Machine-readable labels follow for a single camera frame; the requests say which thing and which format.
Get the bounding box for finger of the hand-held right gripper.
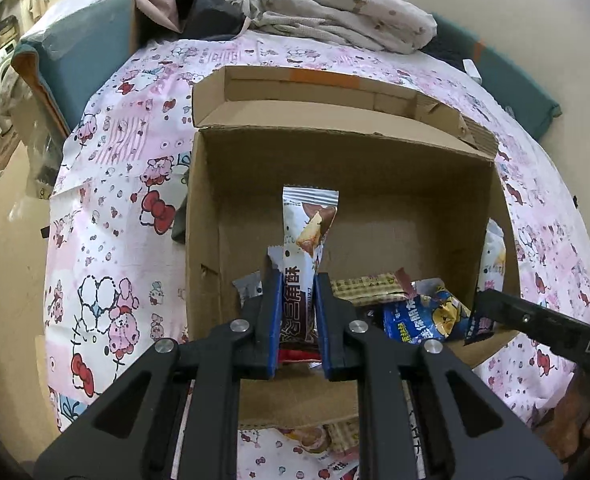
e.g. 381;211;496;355
472;288;577;349

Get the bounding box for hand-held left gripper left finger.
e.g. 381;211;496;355
32;265;283;480

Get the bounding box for cardboard box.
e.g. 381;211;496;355
185;65;521;428

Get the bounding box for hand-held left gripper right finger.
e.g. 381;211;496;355
314;274;563;480

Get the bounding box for dark purple snack packet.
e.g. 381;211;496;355
462;310;496;345

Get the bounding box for dark cloth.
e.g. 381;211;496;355
171;205;190;246

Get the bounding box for checkered snack packet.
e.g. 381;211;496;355
324;421;362;456

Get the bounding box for dark clothing heap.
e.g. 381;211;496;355
180;0;248;41

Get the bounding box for white brown wafer packet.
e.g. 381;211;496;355
281;186;339;356

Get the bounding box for pile of snack packets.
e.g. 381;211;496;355
232;219;507;366

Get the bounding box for crumpled grey printed blanket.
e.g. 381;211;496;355
185;0;438;55

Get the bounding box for long teal bed cushion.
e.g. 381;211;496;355
425;12;562;141

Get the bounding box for teal orange chair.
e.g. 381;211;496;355
12;0;143;138

